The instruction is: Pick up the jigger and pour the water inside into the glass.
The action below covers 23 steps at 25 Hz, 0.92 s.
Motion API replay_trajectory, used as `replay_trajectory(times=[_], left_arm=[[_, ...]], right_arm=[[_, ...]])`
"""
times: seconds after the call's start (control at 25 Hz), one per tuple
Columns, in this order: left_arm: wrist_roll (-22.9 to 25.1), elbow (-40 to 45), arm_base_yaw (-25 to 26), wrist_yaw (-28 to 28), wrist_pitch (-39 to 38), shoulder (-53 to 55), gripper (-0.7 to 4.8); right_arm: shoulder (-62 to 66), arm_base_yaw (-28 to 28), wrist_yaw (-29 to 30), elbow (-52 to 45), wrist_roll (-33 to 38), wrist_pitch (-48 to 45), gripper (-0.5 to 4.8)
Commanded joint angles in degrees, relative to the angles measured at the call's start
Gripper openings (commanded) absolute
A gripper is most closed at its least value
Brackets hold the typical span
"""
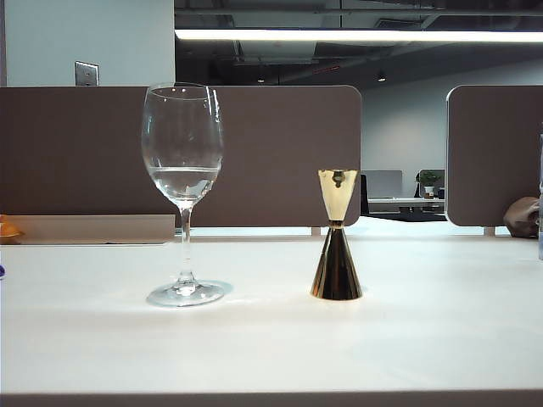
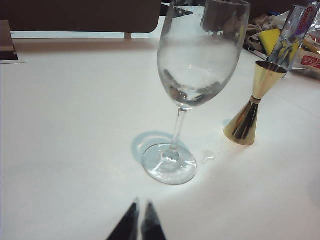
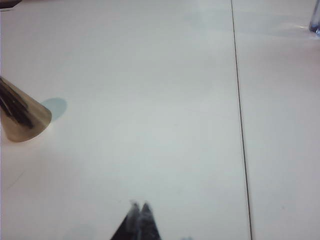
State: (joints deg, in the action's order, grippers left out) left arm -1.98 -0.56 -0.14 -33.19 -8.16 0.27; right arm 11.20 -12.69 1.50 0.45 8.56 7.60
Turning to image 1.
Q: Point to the gold metal jigger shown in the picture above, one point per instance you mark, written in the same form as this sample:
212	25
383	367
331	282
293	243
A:
336	271

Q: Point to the clear wine glass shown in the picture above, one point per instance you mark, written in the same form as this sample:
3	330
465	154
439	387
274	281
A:
182	186

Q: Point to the wide brown desk partition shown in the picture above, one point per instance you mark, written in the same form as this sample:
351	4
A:
275	161

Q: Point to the white partition foot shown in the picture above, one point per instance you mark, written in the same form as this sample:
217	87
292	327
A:
316	231
490	231

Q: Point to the grey background screen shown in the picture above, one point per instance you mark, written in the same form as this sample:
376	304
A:
384	184

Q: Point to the white background desk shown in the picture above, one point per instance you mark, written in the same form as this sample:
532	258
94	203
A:
403	204

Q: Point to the green potted plant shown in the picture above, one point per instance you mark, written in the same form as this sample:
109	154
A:
429	178

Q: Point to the round ceiling spotlight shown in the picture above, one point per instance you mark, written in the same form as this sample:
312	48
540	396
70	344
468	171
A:
382	77

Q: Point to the long ceiling light strip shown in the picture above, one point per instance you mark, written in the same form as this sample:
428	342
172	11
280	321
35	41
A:
339	35

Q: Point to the brown crumpled bag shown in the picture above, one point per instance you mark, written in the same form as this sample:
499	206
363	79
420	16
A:
522	216

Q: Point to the orange object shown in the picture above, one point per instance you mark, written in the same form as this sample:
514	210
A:
8	231

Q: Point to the metal wall switch plate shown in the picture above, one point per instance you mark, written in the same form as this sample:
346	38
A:
87	73

